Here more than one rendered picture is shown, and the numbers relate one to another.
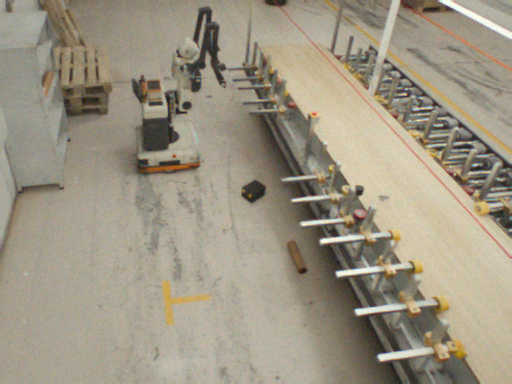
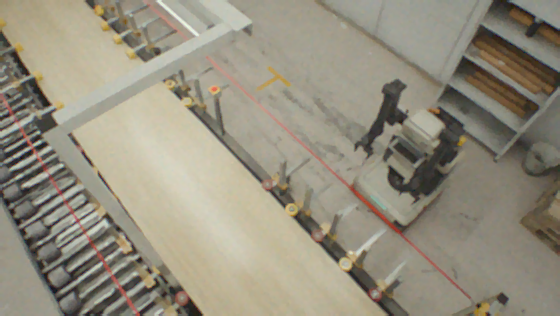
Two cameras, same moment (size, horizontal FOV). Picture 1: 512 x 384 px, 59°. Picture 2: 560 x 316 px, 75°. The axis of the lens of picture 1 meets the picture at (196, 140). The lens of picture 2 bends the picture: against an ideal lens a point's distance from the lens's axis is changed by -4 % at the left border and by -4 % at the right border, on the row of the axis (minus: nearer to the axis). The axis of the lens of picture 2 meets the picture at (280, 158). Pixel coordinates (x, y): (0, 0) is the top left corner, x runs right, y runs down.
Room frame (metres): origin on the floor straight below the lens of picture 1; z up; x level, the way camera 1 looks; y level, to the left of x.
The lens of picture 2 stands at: (4.78, -1.57, 3.25)
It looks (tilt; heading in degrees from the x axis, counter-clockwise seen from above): 58 degrees down; 145
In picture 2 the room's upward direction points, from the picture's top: 3 degrees clockwise
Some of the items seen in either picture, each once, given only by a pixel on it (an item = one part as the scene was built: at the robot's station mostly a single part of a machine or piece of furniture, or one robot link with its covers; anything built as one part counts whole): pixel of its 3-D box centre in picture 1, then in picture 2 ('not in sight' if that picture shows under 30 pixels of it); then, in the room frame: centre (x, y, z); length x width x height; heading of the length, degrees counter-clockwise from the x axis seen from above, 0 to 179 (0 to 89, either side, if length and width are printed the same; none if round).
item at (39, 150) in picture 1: (32, 103); (507, 75); (3.85, 1.64, 0.78); 0.90 x 0.45 x 1.55; 9
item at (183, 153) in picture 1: (166, 145); (398, 185); (4.02, 0.33, 0.16); 0.67 x 0.64 x 0.25; 99
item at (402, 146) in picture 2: (193, 76); (406, 153); (4.06, 0.04, 0.99); 0.28 x 0.16 x 0.22; 9
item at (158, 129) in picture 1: (157, 113); (419, 155); (4.00, 0.42, 0.59); 0.55 x 0.34 x 0.83; 9
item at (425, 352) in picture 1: (412, 354); not in sight; (1.20, -1.08, 0.95); 0.36 x 0.03 x 0.03; 99
